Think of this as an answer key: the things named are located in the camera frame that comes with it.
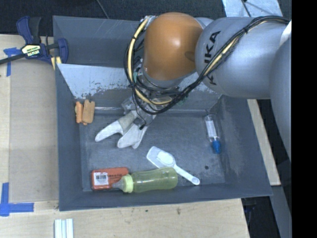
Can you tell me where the white work glove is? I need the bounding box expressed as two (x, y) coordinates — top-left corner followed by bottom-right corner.
(95, 97), (150, 150)

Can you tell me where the clear syringe with blue cap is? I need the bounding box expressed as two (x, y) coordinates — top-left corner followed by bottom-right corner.
(204, 114), (222, 155)

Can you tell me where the white plastic scoop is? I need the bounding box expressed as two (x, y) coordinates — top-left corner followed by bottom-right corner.
(146, 146), (201, 186)

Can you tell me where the grey metal bin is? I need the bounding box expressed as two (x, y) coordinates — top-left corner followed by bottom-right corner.
(52, 15), (274, 212)

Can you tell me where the yellow-green baby bottle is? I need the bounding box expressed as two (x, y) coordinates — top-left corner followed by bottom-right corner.
(111, 167), (179, 194)

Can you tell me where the orange sponge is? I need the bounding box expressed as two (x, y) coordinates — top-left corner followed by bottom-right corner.
(75, 99), (96, 126)

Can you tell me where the orange box with barcode label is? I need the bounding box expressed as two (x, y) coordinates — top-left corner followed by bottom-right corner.
(90, 167), (130, 191)

